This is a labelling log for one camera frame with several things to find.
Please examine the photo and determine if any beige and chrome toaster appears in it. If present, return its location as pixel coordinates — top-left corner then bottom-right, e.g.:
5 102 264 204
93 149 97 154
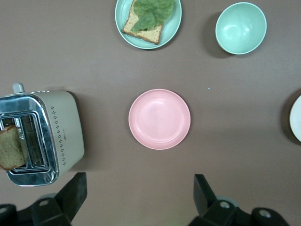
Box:
0 82 85 187

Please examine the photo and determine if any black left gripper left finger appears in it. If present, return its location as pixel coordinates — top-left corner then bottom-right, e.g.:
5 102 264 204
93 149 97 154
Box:
32 172 87 226

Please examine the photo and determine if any green plate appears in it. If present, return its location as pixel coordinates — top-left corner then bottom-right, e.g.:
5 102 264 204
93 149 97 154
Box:
114 0 182 50

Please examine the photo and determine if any green lettuce leaf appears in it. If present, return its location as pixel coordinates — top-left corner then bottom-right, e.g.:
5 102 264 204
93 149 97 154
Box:
131 0 175 34

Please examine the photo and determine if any green bowl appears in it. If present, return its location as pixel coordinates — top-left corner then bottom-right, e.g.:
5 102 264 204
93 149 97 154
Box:
215 2 267 55

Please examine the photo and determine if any beige plate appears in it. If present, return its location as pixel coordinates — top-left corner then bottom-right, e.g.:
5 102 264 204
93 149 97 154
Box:
289 95 301 143

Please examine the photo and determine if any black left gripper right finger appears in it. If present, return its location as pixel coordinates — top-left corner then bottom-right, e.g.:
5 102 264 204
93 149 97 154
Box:
188 174 238 226

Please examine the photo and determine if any pink plate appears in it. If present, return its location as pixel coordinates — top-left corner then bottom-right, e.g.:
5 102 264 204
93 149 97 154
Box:
128 89 191 150

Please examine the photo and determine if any toast slice with brown crust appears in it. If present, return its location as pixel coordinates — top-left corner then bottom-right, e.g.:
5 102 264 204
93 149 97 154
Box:
122 0 164 45

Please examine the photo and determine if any dark brown bread slice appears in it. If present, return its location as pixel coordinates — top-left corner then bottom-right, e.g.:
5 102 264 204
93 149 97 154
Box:
0 125 26 170

